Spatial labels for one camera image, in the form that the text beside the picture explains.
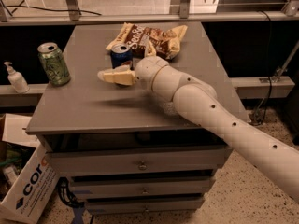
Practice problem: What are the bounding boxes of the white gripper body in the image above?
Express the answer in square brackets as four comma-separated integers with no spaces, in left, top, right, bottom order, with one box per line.
[135,56,169,91]

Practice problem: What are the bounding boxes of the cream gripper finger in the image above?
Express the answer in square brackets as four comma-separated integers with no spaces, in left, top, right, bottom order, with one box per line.
[144,40,156,57]
[97,65,136,86]

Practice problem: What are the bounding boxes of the blue pepsi can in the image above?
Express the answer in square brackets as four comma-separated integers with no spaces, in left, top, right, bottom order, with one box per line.
[110,43,133,68]

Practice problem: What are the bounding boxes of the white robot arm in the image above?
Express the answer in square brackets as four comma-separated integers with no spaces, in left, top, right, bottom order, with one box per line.
[98,56,299,202]

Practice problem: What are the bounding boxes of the green soda can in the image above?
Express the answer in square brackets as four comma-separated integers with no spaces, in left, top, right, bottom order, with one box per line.
[37,42,71,86]

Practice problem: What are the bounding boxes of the brown chip bag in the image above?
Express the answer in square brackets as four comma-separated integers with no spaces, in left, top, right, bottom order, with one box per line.
[107,23,188,60]

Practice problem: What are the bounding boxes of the grey drawer cabinet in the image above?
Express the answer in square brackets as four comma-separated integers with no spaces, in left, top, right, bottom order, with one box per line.
[25,21,252,217]

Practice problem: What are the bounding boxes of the white pump bottle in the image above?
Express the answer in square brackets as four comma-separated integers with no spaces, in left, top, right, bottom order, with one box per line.
[4,62,30,93]

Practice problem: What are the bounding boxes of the white cardboard box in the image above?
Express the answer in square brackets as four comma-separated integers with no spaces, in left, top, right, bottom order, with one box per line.
[0,113,59,224]

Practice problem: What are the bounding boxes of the black cable on floor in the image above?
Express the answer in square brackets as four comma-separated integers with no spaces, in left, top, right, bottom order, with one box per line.
[0,0,102,18]

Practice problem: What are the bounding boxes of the black cables under cabinet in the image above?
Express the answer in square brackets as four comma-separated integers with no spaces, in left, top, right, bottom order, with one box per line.
[56,177,85,209]

